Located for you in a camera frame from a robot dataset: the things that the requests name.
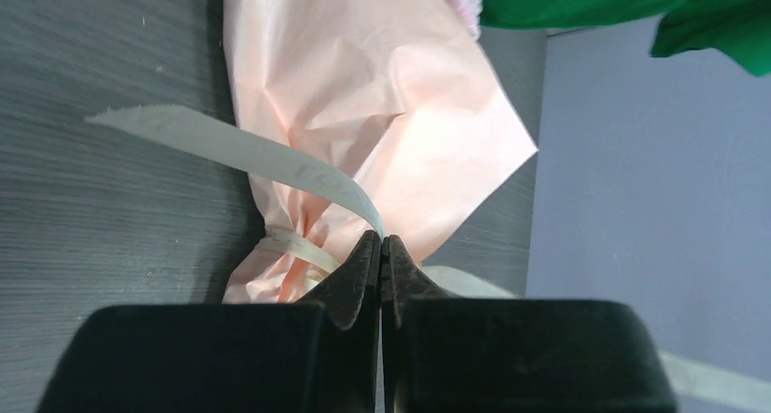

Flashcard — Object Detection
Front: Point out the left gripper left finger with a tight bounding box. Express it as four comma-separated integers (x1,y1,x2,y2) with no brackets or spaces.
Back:
38,231,381,412

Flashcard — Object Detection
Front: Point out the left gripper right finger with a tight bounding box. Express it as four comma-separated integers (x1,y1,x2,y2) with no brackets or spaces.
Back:
380,236,678,412

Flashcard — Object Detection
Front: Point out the pink paper bouquet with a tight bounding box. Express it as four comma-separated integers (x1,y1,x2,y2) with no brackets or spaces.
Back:
221,0,540,307

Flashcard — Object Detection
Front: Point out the cream printed ribbon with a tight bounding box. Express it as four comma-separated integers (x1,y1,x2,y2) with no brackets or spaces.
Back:
85,105,770,412

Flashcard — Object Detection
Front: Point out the green t-shirt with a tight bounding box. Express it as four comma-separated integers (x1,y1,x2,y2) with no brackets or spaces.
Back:
481,0,770,77

